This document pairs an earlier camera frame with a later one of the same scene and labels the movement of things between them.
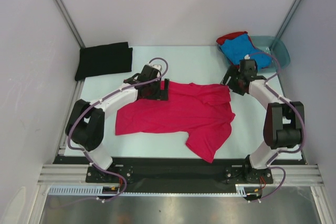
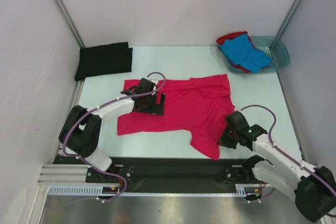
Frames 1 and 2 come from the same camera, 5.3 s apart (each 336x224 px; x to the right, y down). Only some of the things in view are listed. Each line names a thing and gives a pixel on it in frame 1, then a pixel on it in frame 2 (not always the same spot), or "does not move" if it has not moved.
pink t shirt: [203, 110] does not move
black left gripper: [161, 94] → [156, 108]
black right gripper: [233, 71] → [223, 140]
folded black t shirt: [112, 59] does not move
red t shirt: [221, 40] does not move
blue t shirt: [236, 49] does not move
